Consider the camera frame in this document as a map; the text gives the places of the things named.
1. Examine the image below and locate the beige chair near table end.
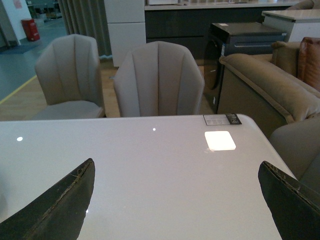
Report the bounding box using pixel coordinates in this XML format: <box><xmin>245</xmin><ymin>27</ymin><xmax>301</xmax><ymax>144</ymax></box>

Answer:
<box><xmin>269</xmin><ymin>117</ymin><xmax>320</xmax><ymax>193</ymax></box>

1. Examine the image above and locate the white refrigerator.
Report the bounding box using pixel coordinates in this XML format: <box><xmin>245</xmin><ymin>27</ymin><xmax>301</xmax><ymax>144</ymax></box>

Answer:
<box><xmin>104</xmin><ymin>0</ymin><xmax>146</xmax><ymax>67</ymax></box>

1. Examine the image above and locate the black washing machine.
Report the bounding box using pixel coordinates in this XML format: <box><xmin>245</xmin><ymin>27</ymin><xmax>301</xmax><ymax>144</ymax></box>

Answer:
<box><xmin>202</xmin><ymin>21</ymin><xmax>287</xmax><ymax>114</ymax></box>

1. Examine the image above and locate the beige chair left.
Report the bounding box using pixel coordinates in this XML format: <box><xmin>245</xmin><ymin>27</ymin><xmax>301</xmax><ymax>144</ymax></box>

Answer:
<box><xmin>33</xmin><ymin>34</ymin><xmax>106</xmax><ymax>120</ymax></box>

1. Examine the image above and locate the red bin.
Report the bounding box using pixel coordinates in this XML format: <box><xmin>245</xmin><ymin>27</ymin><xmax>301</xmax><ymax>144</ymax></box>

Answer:
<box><xmin>21</xmin><ymin>18</ymin><xmax>40</xmax><ymax>42</ymax></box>

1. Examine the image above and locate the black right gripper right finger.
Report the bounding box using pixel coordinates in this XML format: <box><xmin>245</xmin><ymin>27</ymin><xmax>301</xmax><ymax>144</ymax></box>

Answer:
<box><xmin>258</xmin><ymin>161</ymin><xmax>320</xmax><ymax>240</ymax></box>

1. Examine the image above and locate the dark kitchen counter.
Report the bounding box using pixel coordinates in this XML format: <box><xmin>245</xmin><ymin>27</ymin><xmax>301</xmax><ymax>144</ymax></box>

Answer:
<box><xmin>144</xmin><ymin>0</ymin><xmax>297</xmax><ymax>60</ymax></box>

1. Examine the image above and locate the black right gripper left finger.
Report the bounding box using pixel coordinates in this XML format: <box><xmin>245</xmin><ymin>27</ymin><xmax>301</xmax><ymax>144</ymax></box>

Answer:
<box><xmin>0</xmin><ymin>158</ymin><xmax>95</xmax><ymax>240</ymax></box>

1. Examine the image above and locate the tan fabric sofa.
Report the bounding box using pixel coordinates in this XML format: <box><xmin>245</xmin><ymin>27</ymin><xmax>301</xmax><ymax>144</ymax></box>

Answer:
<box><xmin>217</xmin><ymin>41</ymin><xmax>320</xmax><ymax>137</ymax></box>

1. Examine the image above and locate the white side table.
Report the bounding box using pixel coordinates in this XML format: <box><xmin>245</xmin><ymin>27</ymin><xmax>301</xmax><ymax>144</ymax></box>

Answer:
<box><xmin>261</xmin><ymin>9</ymin><xmax>320</xmax><ymax>42</ymax></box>

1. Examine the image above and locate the grey green curtain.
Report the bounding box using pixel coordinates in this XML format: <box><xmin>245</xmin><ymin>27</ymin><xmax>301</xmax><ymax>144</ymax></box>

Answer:
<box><xmin>58</xmin><ymin>0</ymin><xmax>112</xmax><ymax>56</ymax></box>

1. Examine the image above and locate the black white table label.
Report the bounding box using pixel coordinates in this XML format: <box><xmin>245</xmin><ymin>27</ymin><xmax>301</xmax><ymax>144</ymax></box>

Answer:
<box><xmin>203</xmin><ymin>113</ymin><xmax>242</xmax><ymax>126</ymax></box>

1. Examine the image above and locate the beige chair right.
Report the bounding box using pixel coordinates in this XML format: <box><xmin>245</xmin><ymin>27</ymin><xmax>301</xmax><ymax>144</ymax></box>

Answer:
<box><xmin>113</xmin><ymin>41</ymin><xmax>205</xmax><ymax>117</ymax></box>

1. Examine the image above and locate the brown leather cushion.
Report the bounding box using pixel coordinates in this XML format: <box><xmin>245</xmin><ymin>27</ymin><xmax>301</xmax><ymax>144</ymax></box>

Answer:
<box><xmin>297</xmin><ymin>37</ymin><xmax>320</xmax><ymax>92</ymax></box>

